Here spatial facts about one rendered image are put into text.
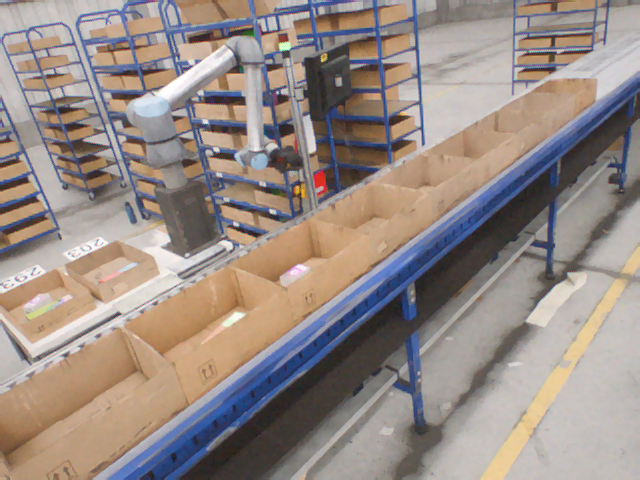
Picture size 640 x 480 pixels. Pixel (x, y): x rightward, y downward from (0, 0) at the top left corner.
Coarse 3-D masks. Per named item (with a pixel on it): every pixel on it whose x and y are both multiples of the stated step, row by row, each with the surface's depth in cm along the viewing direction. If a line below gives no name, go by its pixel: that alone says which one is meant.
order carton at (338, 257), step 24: (288, 240) 182; (312, 240) 191; (336, 240) 182; (360, 240) 167; (240, 264) 168; (264, 264) 176; (288, 264) 185; (312, 264) 188; (336, 264) 160; (360, 264) 169; (288, 288) 146; (312, 288) 154; (336, 288) 163; (312, 312) 157
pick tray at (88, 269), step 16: (80, 256) 240; (96, 256) 246; (112, 256) 252; (128, 256) 250; (144, 256) 235; (80, 272) 241; (96, 272) 242; (112, 272) 239; (128, 272) 219; (144, 272) 225; (96, 288) 213; (112, 288) 215; (128, 288) 221
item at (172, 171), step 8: (192, 152) 235; (144, 160) 237; (176, 160) 228; (152, 168) 224; (160, 168) 225; (168, 168) 234; (176, 168) 235; (168, 176) 236; (176, 176) 237; (184, 176) 240; (168, 184) 238; (176, 184) 238; (184, 184) 241
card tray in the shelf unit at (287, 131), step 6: (282, 126) 342; (288, 126) 337; (294, 126) 333; (246, 132) 334; (282, 132) 345; (288, 132) 340; (294, 132) 336; (246, 138) 327; (282, 138) 306; (288, 138) 309; (294, 138) 312; (276, 144) 305; (282, 144) 307; (288, 144) 311; (294, 144) 314
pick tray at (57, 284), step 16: (48, 272) 231; (16, 288) 222; (32, 288) 227; (48, 288) 232; (64, 288) 233; (80, 288) 216; (0, 304) 208; (16, 304) 223; (64, 304) 201; (80, 304) 206; (16, 320) 195; (32, 320) 194; (48, 320) 198; (64, 320) 203; (32, 336) 195
